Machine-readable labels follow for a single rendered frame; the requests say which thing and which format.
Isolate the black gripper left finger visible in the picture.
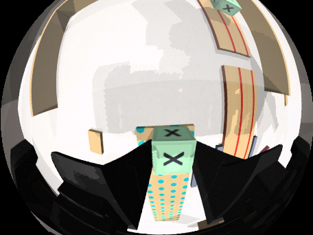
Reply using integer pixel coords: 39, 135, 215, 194
50, 139, 153, 230

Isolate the pale green cube with x marks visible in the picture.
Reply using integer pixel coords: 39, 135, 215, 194
152, 126, 197, 175

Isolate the orange strip with blue dots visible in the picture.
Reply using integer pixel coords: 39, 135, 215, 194
135, 126, 189, 221

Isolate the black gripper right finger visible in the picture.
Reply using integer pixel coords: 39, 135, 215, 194
192, 140, 283, 225

